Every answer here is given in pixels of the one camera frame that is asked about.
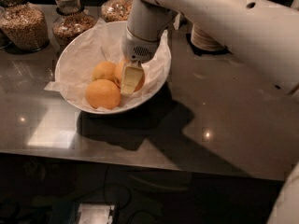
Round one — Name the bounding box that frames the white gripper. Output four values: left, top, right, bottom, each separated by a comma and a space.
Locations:
121, 27, 163, 96

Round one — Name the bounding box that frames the tall stack of paper bowls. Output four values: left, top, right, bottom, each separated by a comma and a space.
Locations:
191, 24, 224, 52

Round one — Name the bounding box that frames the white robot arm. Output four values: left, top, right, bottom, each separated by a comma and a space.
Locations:
124, 0, 299, 224

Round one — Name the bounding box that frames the orange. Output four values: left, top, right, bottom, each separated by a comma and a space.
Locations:
92, 61, 116, 81
114, 60, 145, 91
85, 79, 121, 109

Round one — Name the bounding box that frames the glass jar of cereal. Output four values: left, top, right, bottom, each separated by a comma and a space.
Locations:
101, 0, 133, 22

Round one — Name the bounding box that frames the large glass jar of grains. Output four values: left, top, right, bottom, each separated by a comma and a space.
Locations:
0, 0, 50, 52

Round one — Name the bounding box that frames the middle glass jar of granola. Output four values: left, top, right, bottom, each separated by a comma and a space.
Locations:
51, 0, 96, 47

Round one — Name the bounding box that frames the black mat under bowls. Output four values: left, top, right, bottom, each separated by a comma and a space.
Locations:
186, 34, 229, 56

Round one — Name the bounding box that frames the grey device under table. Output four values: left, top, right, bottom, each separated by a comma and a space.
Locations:
50, 202, 120, 224

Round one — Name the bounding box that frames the white bowl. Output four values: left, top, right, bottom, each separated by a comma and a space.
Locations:
54, 21, 172, 115

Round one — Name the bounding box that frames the white paper liner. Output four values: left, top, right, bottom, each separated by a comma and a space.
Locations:
44, 17, 172, 112

